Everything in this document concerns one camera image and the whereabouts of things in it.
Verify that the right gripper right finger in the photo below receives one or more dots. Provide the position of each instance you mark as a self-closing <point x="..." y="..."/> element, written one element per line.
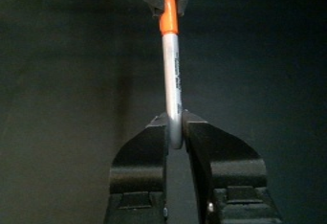
<point x="225" y="167"/>

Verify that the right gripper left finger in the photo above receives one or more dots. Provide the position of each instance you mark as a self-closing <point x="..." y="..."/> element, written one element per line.
<point x="140" y="164"/>

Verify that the grey marker pen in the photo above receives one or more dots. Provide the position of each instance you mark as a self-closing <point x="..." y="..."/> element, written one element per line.
<point x="172" y="74"/>

